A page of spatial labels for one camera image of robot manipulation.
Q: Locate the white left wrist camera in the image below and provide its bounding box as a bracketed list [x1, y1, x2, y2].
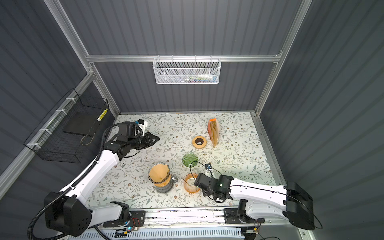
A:
[135, 119, 148, 136]

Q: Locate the black wire basket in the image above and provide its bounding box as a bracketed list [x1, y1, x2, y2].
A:
[24, 89, 109, 164]

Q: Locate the black pad in basket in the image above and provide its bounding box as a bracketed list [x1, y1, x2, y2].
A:
[63, 113, 102, 137]

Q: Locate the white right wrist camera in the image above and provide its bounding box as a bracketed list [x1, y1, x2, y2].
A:
[205, 164, 214, 178]

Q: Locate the clear grey glass pitcher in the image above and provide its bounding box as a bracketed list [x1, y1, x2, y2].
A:
[154, 177, 179, 193]

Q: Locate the white wire mesh basket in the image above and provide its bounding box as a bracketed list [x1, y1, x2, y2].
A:
[153, 56, 222, 85]

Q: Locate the orange glass pitcher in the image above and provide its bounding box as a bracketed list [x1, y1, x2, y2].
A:
[183, 173, 200, 194]

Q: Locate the orange coffee filter box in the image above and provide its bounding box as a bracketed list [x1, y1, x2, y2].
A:
[208, 119, 220, 147]

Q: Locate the single brown paper filter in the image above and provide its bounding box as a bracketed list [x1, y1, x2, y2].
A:
[148, 163, 171, 184]

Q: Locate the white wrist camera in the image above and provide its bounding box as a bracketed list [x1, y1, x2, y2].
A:
[135, 119, 148, 136]
[205, 164, 214, 178]

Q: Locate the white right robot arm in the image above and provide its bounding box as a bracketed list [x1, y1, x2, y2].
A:
[194, 173, 315, 231]

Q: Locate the green glass dripper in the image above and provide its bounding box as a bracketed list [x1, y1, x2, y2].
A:
[182, 153, 199, 168]

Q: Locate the yellow marker in basket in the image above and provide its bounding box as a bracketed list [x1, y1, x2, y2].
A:
[97, 108, 109, 122]

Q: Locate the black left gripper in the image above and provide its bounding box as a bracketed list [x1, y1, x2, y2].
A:
[128, 132, 160, 151]

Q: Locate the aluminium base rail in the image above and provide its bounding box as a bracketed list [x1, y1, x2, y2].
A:
[77, 207, 315, 240]

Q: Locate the clear grey glass dripper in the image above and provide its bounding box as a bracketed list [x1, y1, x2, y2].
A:
[147, 162, 172, 186]

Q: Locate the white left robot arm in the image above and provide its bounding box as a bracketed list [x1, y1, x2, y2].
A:
[42, 119, 159, 237]

